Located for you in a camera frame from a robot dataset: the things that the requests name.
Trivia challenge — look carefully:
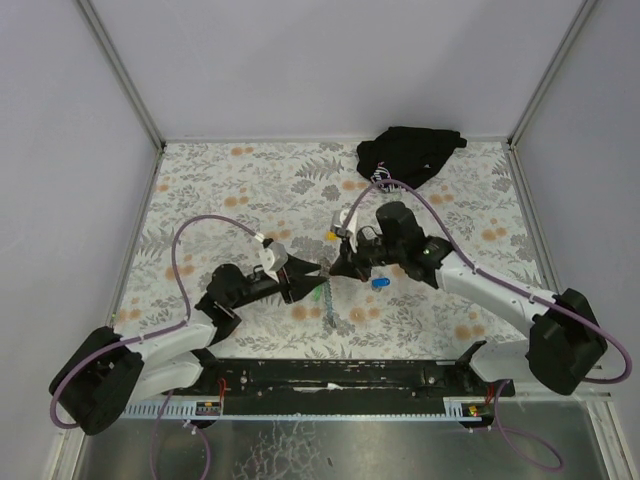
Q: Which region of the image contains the steel key holder with rings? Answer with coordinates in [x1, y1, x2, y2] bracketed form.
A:
[314, 280, 337, 329]

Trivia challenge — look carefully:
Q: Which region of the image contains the blue key tag with key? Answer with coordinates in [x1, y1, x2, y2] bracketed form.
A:
[371, 277, 391, 291]

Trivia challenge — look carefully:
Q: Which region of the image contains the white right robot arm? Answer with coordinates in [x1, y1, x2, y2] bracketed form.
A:
[329, 201, 607, 395]

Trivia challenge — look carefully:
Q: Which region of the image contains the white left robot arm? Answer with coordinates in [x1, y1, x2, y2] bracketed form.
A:
[49, 256, 327, 435]

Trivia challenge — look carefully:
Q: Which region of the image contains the black cloth with logo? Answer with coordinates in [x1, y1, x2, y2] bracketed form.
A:
[356, 126, 467, 192]

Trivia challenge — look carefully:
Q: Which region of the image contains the floral patterned table mat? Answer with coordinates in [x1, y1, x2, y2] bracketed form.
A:
[112, 142, 547, 359]

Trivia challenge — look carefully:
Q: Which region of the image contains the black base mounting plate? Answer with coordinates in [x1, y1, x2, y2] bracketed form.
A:
[175, 358, 502, 397]

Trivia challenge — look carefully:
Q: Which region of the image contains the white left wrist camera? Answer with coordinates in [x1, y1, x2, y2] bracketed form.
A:
[259, 238, 289, 282]

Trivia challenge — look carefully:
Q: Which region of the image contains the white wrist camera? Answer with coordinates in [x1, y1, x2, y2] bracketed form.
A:
[259, 238, 289, 282]
[330, 209, 358, 252]

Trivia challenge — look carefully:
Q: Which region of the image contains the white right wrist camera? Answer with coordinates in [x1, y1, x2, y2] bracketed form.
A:
[330, 209, 358, 252]

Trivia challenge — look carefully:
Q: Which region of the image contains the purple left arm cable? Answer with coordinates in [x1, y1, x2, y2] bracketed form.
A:
[49, 214, 266, 480]

